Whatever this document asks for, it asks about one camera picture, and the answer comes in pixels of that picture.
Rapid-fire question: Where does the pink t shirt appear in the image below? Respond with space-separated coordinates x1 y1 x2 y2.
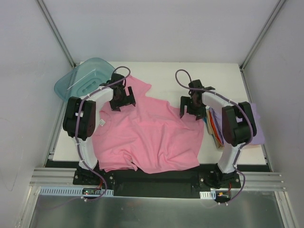
92 76 204 174

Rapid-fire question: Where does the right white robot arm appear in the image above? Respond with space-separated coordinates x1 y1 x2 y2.
180 79 257 188

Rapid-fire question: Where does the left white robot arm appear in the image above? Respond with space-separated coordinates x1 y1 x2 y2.
63 73 136 185

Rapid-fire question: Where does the teal plastic tub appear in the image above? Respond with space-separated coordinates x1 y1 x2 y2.
54 57 114 102

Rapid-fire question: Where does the purple folded t shirt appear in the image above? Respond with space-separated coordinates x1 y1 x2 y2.
210 103 265 146

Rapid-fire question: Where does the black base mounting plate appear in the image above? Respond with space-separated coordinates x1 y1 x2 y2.
46 160 270 199

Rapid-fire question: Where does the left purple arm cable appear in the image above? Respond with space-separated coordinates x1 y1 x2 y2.
73 66 132 171

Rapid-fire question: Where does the right aluminium frame post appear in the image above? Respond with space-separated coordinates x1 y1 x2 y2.
239 0 287 72

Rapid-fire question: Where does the aluminium frame post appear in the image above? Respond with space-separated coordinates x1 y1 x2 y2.
239 0 287 72
35 0 76 68

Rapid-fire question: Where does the right white cable duct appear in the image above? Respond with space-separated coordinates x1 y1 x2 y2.
199 190 216 200

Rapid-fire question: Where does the white cable duct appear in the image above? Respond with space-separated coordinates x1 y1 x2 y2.
40 186 114 197
199 190 216 200

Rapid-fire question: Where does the front aluminium frame rail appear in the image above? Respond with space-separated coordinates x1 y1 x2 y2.
30 167 81 186

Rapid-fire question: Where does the left aluminium frame post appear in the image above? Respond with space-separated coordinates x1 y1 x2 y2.
35 0 76 68

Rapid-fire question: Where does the left white cable duct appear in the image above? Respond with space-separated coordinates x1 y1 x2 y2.
40 186 114 197

